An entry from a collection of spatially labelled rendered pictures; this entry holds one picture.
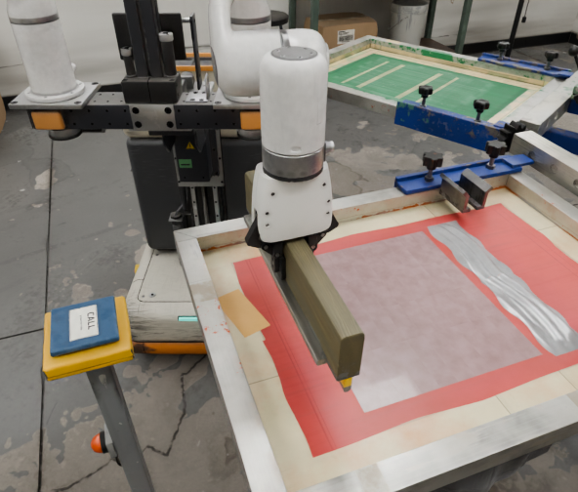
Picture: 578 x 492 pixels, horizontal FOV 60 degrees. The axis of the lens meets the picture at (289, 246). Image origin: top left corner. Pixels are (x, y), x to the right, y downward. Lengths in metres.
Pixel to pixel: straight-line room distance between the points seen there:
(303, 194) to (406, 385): 0.32
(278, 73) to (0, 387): 1.85
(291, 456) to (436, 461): 0.18
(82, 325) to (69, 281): 1.69
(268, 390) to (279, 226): 0.24
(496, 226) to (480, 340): 0.33
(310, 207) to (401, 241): 0.40
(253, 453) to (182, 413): 1.27
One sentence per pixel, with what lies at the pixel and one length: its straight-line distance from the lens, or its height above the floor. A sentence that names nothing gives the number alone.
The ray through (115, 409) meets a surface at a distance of 1.00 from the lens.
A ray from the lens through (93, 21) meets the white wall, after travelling 4.42.
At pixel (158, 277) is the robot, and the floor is 0.28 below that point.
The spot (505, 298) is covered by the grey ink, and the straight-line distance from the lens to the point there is 0.93.
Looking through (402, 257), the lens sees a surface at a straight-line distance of 0.97.
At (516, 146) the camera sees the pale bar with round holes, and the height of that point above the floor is 1.02.
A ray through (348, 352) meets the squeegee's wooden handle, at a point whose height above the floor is 1.12.
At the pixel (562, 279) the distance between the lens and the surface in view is 1.02.
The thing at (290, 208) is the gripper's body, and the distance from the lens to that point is 0.62.
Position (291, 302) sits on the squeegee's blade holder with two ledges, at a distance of 0.67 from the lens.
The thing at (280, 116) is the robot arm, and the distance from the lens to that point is 0.56.
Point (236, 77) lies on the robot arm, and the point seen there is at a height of 1.35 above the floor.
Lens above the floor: 1.55
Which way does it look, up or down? 37 degrees down
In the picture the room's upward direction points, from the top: straight up
